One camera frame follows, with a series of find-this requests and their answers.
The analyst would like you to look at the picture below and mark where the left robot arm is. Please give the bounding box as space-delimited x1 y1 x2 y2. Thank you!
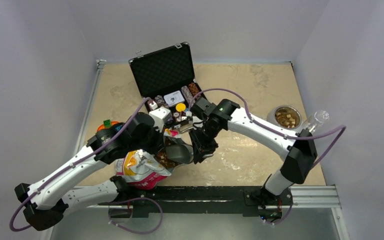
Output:
9 107 171 232

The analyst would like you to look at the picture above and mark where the yellow dealer chip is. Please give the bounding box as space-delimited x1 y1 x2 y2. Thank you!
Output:
175 103 187 112

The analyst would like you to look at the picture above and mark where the white playing card box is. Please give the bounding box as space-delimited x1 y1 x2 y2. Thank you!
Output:
163 90 185 107

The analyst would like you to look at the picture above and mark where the pet food bag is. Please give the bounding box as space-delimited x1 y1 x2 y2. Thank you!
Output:
114 129 186 190

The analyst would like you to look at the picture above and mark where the grey metal scoop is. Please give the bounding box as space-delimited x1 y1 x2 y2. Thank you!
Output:
164 137 194 165

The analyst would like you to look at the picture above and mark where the aluminium frame rail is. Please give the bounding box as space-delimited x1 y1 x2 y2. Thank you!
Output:
39 59 107 240

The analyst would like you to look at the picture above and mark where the black poker chip case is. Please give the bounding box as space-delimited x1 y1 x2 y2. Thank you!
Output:
128 41 213 128

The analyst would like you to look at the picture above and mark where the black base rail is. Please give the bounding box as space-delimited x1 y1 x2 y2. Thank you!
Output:
104 186 293 221

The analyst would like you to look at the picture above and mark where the orange green toy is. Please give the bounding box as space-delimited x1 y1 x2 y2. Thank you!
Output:
96 119 119 133

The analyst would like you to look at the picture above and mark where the grey double pet bowl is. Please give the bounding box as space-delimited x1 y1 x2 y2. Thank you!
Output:
266 105 303 130

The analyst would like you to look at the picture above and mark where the clear water bottle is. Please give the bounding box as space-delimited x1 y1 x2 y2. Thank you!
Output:
301 110 330 134

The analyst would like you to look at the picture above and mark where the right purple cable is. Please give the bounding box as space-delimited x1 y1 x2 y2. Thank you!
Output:
187 87 347 226

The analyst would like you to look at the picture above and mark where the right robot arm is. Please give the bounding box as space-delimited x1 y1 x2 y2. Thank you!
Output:
189 97 318 204

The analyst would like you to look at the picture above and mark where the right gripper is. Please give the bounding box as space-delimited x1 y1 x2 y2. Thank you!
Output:
190 121 223 163

